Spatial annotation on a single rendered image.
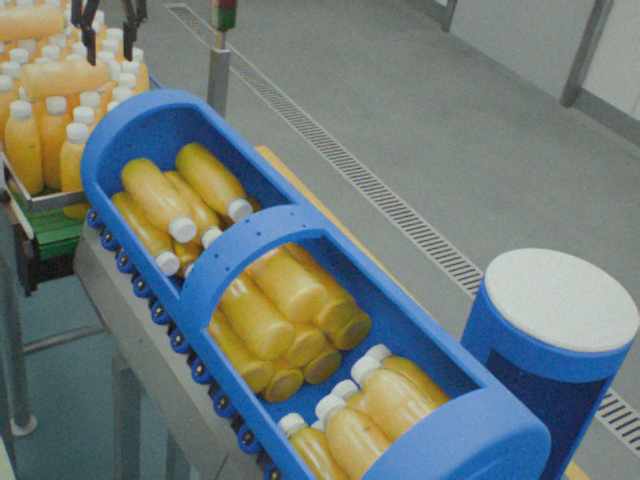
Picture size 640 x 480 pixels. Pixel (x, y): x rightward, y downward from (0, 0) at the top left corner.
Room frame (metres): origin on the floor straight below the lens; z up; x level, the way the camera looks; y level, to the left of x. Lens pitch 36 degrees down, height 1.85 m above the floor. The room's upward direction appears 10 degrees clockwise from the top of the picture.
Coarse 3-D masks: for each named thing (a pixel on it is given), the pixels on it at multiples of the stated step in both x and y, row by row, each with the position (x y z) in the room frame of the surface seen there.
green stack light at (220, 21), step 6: (210, 12) 1.77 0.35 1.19; (216, 12) 1.76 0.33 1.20; (222, 12) 1.75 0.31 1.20; (228, 12) 1.76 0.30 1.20; (234, 12) 1.77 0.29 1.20; (210, 18) 1.77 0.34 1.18; (216, 18) 1.76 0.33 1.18; (222, 18) 1.75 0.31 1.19; (228, 18) 1.76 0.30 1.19; (234, 18) 1.77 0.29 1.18; (210, 24) 1.77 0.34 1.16; (216, 24) 1.76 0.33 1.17; (222, 24) 1.76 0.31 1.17; (228, 24) 1.76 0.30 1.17; (234, 24) 1.78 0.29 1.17
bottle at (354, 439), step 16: (336, 416) 0.66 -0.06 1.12; (352, 416) 0.66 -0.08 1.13; (368, 416) 0.67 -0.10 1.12; (336, 432) 0.64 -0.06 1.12; (352, 432) 0.64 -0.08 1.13; (368, 432) 0.64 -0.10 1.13; (336, 448) 0.63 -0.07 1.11; (352, 448) 0.62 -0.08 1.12; (368, 448) 0.61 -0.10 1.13; (384, 448) 0.62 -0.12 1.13; (352, 464) 0.60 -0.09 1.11; (368, 464) 0.60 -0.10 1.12
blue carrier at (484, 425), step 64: (128, 128) 1.20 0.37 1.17; (192, 128) 1.28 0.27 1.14; (256, 192) 1.21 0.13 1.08; (128, 256) 1.01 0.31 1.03; (256, 256) 0.84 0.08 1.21; (320, 256) 1.04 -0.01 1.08; (192, 320) 0.81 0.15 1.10; (384, 320) 0.91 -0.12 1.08; (320, 384) 0.86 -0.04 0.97; (448, 384) 0.79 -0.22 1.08; (448, 448) 0.55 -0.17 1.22; (512, 448) 0.60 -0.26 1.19
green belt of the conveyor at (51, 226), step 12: (12, 192) 1.32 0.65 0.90; (48, 192) 1.34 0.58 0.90; (60, 192) 1.35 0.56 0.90; (24, 216) 1.25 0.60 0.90; (36, 216) 1.25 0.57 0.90; (48, 216) 1.26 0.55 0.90; (60, 216) 1.26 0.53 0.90; (36, 228) 1.21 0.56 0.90; (48, 228) 1.22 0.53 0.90; (60, 228) 1.23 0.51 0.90; (72, 228) 1.23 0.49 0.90; (36, 240) 1.24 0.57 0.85; (48, 240) 1.19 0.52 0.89; (60, 240) 1.20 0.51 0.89; (72, 240) 1.22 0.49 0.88; (36, 252) 1.20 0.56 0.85; (48, 252) 1.18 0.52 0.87; (60, 252) 1.20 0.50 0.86; (72, 252) 1.22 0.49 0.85
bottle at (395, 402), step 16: (368, 368) 0.71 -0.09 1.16; (384, 368) 0.71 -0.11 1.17; (368, 384) 0.69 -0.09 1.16; (384, 384) 0.68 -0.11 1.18; (400, 384) 0.68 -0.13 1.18; (416, 384) 0.69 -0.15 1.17; (368, 400) 0.67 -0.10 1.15; (384, 400) 0.66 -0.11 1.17; (400, 400) 0.65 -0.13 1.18; (416, 400) 0.66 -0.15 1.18; (384, 416) 0.64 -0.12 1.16; (400, 416) 0.64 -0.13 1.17; (416, 416) 0.63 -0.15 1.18; (384, 432) 0.64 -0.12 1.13; (400, 432) 0.62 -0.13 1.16
